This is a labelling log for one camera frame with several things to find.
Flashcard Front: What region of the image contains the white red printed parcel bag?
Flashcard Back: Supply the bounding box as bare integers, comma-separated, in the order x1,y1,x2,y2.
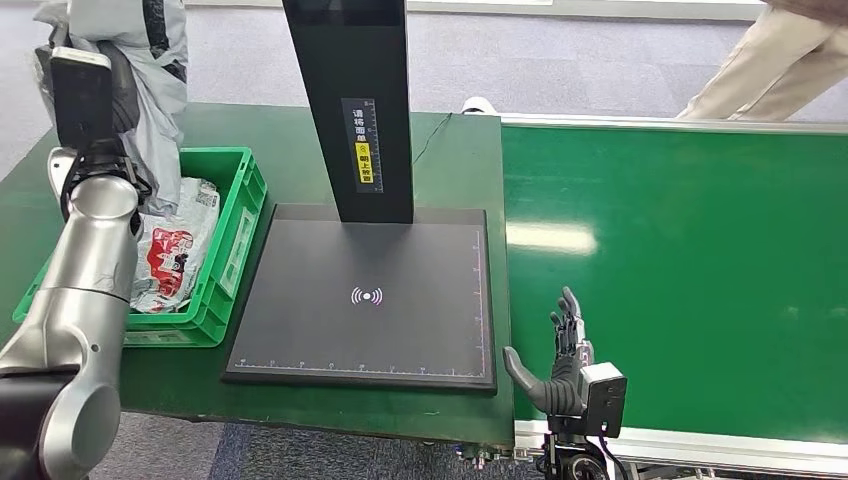
128,176,222,315

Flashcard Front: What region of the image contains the grey plastic mailer package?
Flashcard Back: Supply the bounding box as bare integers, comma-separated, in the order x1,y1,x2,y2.
33,0,191,217

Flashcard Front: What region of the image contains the green conveyor belt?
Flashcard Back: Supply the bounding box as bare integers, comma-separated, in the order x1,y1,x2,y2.
500,113,848,478

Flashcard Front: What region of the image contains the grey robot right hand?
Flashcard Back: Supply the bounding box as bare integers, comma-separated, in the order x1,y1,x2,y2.
501,286,592,420

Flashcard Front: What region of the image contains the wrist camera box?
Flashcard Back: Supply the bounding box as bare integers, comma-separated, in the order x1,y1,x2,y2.
50,46,115,153
578,361,629,441

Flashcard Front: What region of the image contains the thin black cable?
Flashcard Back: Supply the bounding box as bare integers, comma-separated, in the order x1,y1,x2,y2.
411,111,454,168

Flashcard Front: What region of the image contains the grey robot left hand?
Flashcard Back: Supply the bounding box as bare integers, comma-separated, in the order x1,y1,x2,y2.
97,39,142,138

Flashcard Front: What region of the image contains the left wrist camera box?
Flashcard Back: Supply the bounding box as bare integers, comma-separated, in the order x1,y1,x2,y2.
50,46,115,153

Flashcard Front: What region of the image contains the person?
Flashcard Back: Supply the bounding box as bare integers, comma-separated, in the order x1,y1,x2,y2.
675,0,848,123

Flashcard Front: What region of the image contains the green plastic basket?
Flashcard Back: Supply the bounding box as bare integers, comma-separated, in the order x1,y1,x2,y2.
11,146,269,350

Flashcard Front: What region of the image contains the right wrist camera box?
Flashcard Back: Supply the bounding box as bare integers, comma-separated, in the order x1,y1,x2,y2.
578,361,629,441

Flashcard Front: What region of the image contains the black weighing device with column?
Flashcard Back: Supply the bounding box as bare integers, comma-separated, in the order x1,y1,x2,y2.
221,0,498,397

